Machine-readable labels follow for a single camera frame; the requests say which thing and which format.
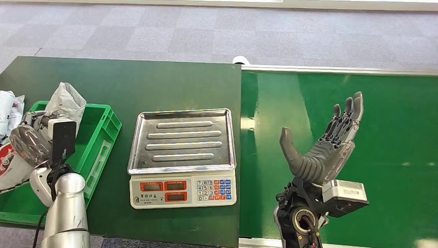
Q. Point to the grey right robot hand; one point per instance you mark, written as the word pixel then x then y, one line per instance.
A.
pixel 321 161

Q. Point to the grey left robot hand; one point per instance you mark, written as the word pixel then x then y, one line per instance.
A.
pixel 30 143

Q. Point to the grey parcel bag red print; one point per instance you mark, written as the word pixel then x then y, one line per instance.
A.
pixel 66 101

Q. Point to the green plastic basket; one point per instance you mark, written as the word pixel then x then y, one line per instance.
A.
pixel 99 137

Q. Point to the electronic weighing scale steel tray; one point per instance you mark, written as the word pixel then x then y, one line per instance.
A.
pixel 184 143

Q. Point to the green conveyor belt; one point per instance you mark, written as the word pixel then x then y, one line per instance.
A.
pixel 393 119

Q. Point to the white conveyor roller end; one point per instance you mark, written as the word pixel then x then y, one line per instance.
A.
pixel 241 60

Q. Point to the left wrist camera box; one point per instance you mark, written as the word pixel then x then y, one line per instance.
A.
pixel 63 140

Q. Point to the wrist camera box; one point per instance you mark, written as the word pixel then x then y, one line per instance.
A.
pixel 63 140
pixel 344 197

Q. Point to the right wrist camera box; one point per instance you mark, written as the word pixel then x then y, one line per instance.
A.
pixel 344 197

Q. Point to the metal conveyor frame rail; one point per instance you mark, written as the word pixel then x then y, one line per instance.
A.
pixel 260 243
pixel 342 70

